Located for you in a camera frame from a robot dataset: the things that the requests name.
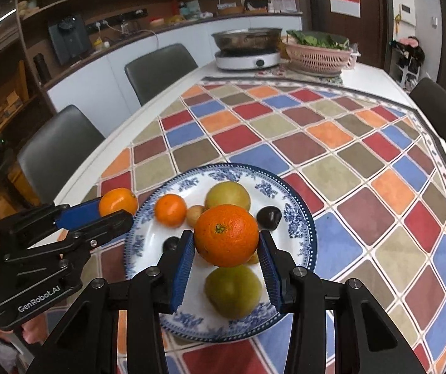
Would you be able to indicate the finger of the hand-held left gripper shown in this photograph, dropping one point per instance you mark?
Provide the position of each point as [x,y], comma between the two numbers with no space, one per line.
[106,226]
[78,214]

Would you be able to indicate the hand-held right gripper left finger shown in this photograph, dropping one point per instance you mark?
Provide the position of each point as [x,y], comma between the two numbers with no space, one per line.
[182,276]

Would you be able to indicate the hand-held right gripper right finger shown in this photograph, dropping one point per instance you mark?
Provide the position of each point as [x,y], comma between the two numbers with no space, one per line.
[269,276]

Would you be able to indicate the small brown round fruit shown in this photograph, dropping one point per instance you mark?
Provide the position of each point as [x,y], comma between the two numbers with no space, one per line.
[193,216]
[253,259]

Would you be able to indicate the small orange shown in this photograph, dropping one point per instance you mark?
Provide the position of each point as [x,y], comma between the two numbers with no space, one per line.
[170,210]
[119,200]

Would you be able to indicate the dark round fruit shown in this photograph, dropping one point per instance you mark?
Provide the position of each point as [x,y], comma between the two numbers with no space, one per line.
[170,243]
[268,218]

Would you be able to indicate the green pear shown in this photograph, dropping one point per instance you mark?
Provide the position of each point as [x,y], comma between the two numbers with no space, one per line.
[232,292]

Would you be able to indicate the blue and white plate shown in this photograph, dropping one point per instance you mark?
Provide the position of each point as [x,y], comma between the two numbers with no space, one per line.
[151,233]

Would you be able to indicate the large ribbed orange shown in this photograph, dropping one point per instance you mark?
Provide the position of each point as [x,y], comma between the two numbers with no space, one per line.
[227,237]

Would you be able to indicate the yellow pear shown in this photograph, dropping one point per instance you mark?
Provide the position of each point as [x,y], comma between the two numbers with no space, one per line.
[227,194]

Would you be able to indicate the person's left hand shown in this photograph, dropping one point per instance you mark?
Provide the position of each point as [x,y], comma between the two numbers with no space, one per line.
[35,329]

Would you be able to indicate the grey dining chair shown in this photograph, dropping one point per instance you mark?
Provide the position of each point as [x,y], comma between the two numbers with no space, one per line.
[160,72]
[57,148]
[441,113]

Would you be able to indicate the colourful checked tablecloth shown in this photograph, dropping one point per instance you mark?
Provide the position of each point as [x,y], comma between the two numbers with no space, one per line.
[363,202]

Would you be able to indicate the white lower cabinet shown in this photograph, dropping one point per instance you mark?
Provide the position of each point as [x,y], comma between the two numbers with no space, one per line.
[106,78]

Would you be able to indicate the wooden side shelf unit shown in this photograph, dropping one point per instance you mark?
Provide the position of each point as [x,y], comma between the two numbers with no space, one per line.
[4,93]

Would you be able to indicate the black bottle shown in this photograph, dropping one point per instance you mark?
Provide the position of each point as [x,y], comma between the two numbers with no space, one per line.
[40,66]

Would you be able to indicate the black countertop appliance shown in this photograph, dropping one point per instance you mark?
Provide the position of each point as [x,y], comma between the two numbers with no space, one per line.
[69,43]

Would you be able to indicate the black power strip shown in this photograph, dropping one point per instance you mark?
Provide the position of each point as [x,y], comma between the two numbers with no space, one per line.
[133,13]

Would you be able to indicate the white induction cooker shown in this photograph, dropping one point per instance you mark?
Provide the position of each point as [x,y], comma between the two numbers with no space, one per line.
[246,62]

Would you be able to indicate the pink plastic basket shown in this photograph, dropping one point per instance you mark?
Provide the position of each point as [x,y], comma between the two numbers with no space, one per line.
[316,58]

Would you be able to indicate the metal pot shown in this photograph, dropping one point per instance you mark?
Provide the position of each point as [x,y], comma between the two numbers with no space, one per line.
[246,41]

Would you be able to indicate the teal container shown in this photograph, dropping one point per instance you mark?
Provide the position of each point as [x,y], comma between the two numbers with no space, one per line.
[191,7]

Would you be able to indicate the leafy green vegetables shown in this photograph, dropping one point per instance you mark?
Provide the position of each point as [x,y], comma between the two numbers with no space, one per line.
[316,40]

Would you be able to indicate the dark wooden door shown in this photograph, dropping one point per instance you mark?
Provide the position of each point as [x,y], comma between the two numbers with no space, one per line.
[371,39]

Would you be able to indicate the black box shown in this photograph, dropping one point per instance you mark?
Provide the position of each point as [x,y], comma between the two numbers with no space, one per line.
[256,4]

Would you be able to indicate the pink and black bundle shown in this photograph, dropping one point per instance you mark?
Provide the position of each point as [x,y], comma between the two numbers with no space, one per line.
[410,46]

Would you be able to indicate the white boxes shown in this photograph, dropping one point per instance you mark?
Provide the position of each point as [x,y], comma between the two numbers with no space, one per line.
[285,6]

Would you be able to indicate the wooden wall shelf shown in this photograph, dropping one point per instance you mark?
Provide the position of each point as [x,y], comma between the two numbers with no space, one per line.
[149,4]

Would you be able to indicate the white wall panel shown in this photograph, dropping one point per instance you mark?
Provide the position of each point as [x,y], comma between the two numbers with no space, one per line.
[406,13]

